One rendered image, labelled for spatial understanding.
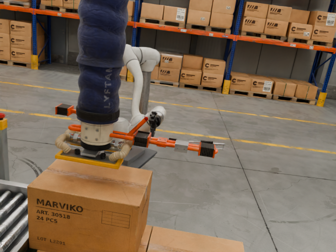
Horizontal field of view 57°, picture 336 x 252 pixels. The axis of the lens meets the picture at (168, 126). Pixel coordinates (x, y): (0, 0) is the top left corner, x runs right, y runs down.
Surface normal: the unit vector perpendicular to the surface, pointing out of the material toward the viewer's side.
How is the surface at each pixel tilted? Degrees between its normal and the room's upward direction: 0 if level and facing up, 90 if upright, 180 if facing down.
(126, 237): 90
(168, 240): 0
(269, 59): 90
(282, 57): 90
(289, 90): 93
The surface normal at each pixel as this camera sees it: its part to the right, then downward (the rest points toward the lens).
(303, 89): -0.06, 0.29
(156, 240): 0.12, -0.94
